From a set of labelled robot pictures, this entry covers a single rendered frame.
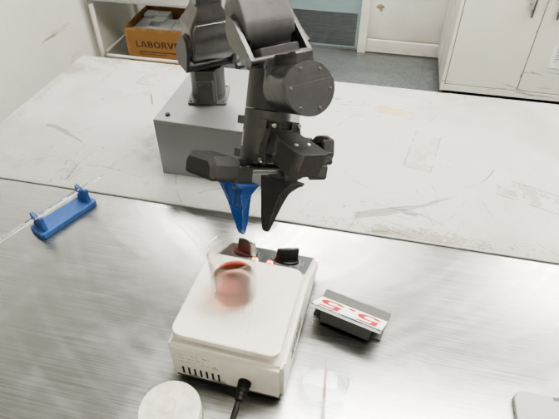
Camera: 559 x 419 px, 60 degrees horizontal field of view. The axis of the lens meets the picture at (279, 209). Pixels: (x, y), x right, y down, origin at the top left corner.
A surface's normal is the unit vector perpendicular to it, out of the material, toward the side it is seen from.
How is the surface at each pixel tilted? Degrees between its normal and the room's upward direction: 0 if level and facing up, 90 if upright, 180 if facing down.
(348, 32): 90
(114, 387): 0
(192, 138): 90
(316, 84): 66
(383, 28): 90
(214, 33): 103
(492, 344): 0
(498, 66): 90
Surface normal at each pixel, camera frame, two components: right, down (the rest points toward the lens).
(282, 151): -0.76, 0.09
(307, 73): 0.41, 0.25
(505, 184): 0.00, -0.74
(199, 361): -0.26, 0.65
